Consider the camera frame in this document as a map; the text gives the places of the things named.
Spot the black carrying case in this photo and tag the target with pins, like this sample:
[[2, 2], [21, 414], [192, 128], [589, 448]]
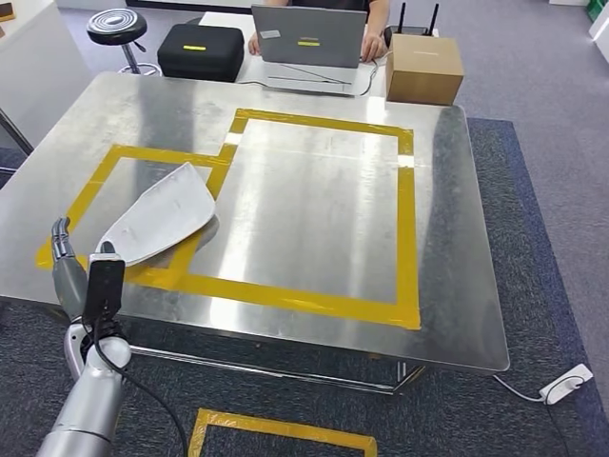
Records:
[[200, 63]]

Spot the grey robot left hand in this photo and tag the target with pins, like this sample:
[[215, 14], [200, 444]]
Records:
[[69, 284]]

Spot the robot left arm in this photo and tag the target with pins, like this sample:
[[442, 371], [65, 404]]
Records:
[[90, 403]]

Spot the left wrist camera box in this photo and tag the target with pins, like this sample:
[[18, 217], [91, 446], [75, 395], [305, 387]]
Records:
[[103, 287]]

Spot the white desk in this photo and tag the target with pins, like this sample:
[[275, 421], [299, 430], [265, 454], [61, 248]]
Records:
[[250, 68]]

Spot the brown cardboard box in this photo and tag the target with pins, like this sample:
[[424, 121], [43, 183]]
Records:
[[423, 75]]

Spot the white table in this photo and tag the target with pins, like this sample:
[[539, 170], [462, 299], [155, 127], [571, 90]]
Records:
[[43, 63]]

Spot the white curved plastic part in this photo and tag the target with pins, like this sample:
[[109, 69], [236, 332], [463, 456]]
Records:
[[161, 214]]

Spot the black round stool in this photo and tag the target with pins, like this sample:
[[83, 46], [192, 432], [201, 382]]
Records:
[[116, 28]]

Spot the metal workbench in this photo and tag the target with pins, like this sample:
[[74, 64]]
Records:
[[309, 221]]

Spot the white panel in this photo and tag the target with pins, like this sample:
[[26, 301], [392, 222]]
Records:
[[601, 39]]

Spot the black router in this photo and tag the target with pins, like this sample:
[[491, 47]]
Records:
[[404, 30]]

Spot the grey laptop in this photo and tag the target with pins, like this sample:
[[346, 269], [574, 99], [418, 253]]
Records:
[[309, 38]]

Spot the green plastic crate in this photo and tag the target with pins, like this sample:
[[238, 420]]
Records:
[[595, 9]]

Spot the white power strip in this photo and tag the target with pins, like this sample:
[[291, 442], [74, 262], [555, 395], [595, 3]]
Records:
[[566, 383]]

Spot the small yellow tape rectangle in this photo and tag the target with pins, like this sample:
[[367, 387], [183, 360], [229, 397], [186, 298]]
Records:
[[90, 189]]

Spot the person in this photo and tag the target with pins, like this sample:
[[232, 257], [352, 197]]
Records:
[[373, 44]]

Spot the large yellow tape rectangle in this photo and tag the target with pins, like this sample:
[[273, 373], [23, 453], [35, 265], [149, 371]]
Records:
[[407, 252]]

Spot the brown wooden block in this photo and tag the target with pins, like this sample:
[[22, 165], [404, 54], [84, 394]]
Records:
[[7, 11]]

